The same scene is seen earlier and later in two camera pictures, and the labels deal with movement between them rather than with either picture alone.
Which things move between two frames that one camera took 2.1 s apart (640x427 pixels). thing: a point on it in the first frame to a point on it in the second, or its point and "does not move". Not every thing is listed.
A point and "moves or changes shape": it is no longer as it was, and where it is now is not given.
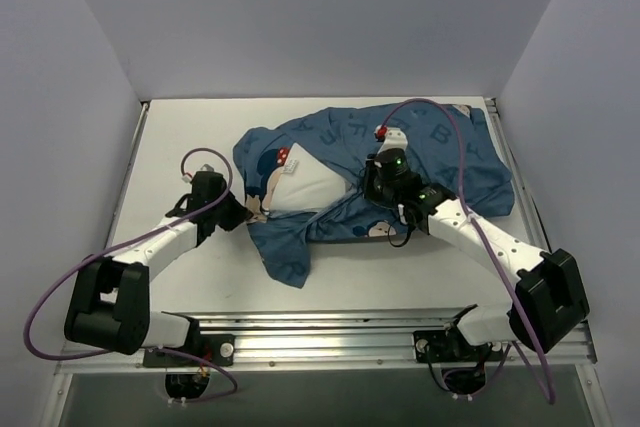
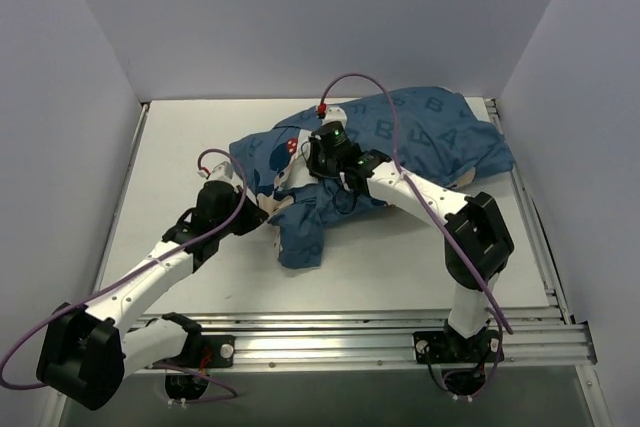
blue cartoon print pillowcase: (449, 144) moves or changes shape
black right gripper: (372, 187) to (316, 158)
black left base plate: (218, 349) does not move
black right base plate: (449, 346) does not move
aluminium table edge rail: (143, 112) does not move
